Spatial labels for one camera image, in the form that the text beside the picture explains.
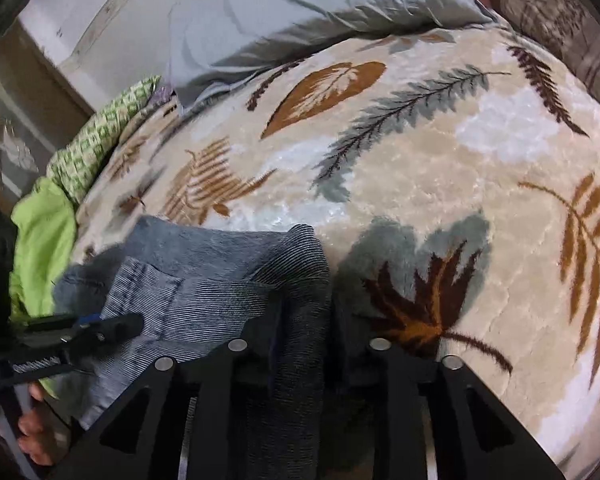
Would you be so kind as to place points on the green patterned cloth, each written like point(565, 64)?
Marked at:
point(95, 145)

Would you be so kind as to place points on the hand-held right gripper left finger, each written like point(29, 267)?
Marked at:
point(240, 367)

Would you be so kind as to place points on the beige leaf print blanket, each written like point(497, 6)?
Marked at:
point(430, 170)

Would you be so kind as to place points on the brown wooden furniture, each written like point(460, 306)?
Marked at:
point(35, 90)

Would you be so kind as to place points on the white mattress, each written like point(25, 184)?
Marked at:
point(80, 5)

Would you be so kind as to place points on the grey denim pants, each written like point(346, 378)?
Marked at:
point(205, 280)

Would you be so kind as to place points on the lime green cloth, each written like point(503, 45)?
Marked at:
point(45, 240)

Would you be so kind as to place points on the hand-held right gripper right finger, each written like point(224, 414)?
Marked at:
point(380, 372)

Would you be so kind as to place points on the person's left hand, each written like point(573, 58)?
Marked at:
point(32, 430)

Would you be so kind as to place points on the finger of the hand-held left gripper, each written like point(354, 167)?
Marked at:
point(122, 325)
point(82, 321)

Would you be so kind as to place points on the light blue pillow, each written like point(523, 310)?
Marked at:
point(305, 0)

